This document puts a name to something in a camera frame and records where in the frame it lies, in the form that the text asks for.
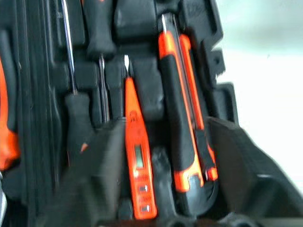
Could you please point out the black plastic tool case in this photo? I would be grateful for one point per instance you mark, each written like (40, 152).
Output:
(146, 94)

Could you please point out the black orange short screwdriver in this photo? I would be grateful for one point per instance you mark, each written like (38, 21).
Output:
(99, 30)

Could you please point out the orange black utility knife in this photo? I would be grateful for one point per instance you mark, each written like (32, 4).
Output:
(176, 113)

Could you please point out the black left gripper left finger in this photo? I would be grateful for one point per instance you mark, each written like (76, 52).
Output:
(94, 179)

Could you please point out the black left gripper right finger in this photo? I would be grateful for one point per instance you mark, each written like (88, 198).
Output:
(251, 170)

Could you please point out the orange voltage tester pen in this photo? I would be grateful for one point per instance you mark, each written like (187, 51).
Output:
(138, 132)

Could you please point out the black electrical tape roll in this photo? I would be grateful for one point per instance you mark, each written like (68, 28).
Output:
(208, 196)

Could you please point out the black orange long screwdriver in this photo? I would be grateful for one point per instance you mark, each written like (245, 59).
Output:
(77, 116)

